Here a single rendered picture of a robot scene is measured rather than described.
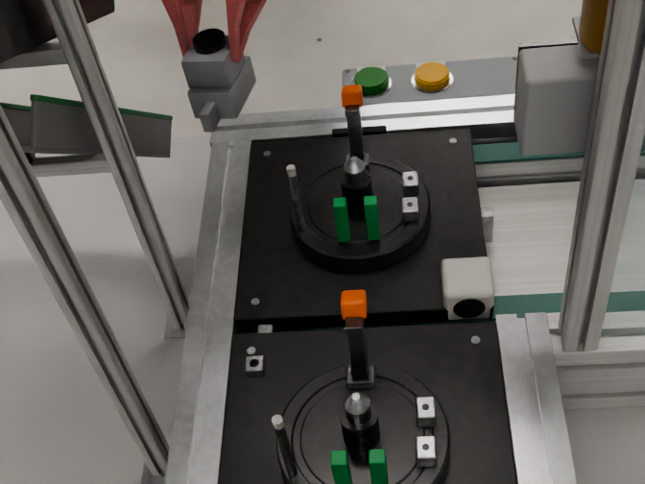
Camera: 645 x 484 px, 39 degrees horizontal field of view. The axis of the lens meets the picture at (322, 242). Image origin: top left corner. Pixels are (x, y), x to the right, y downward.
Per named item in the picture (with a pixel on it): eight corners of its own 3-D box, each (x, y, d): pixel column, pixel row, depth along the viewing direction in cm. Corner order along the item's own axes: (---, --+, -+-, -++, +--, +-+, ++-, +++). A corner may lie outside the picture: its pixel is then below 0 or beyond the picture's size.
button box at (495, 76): (346, 106, 112) (341, 66, 107) (517, 93, 110) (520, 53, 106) (346, 145, 108) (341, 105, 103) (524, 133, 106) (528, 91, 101)
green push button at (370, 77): (354, 80, 107) (353, 66, 106) (388, 78, 107) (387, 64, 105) (355, 102, 104) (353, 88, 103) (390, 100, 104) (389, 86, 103)
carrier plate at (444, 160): (252, 156, 101) (250, 141, 99) (469, 140, 99) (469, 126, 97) (236, 332, 85) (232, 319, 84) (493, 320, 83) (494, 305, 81)
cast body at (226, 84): (216, 81, 90) (198, 18, 85) (257, 81, 88) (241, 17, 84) (186, 132, 84) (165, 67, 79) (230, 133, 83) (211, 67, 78)
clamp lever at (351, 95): (347, 155, 92) (341, 84, 89) (367, 154, 92) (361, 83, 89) (346, 170, 89) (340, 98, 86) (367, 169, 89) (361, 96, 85)
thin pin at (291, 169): (298, 226, 88) (286, 163, 81) (306, 226, 88) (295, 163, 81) (298, 232, 87) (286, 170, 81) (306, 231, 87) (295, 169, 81)
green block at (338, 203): (338, 232, 87) (333, 197, 83) (350, 232, 86) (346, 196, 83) (338, 242, 86) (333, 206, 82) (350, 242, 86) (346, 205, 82)
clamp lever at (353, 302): (348, 367, 76) (341, 289, 72) (371, 366, 76) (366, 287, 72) (346, 393, 73) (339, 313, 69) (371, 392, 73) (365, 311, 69)
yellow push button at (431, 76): (414, 76, 106) (413, 61, 105) (447, 73, 106) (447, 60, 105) (416, 98, 104) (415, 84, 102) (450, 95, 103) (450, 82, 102)
